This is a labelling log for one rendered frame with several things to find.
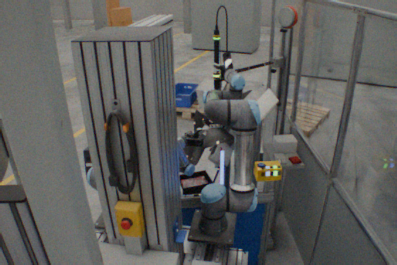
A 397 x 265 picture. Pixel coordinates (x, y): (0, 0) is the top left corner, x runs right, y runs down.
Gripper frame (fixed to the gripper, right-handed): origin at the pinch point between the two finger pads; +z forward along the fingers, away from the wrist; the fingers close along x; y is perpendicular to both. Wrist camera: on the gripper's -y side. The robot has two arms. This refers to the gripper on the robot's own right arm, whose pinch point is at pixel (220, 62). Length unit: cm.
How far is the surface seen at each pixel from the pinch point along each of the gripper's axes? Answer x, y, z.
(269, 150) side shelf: 47, 80, 17
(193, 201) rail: -25, 83, -26
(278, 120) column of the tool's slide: 63, 64, 35
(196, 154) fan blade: -15, 68, 8
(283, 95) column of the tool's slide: 65, 40, 34
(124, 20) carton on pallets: -43, 82, 823
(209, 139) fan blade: -9, 49, -8
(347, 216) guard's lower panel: 57, 75, -75
